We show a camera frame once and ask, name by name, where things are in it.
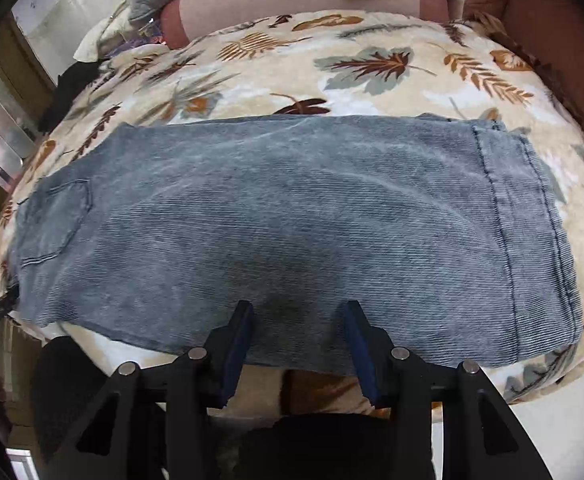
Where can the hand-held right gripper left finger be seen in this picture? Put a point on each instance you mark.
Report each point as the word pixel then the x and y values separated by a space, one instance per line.
pixel 236 355

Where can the pink bolster cushion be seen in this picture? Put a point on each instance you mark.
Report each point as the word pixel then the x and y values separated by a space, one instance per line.
pixel 322 0

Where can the leaf printed blanket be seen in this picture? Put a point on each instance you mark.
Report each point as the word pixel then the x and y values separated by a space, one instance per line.
pixel 272 85

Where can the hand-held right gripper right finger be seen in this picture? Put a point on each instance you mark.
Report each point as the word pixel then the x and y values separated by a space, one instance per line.
pixel 359 355

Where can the grey-blue denim pants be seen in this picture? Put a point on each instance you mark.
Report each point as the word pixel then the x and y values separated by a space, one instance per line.
pixel 297 210

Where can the wooden door with glass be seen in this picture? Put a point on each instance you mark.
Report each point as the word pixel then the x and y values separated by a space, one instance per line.
pixel 2 110

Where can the colourful plastic packet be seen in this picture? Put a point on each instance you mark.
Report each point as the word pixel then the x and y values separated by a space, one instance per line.
pixel 149 31

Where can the white crumpled cloth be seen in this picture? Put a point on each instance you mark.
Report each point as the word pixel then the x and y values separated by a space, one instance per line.
pixel 107 35

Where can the brown fringed bed cover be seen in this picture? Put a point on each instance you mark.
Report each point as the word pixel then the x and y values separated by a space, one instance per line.
pixel 322 390

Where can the black crumpled cloth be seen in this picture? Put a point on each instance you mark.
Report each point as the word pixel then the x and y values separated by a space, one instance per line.
pixel 67 90

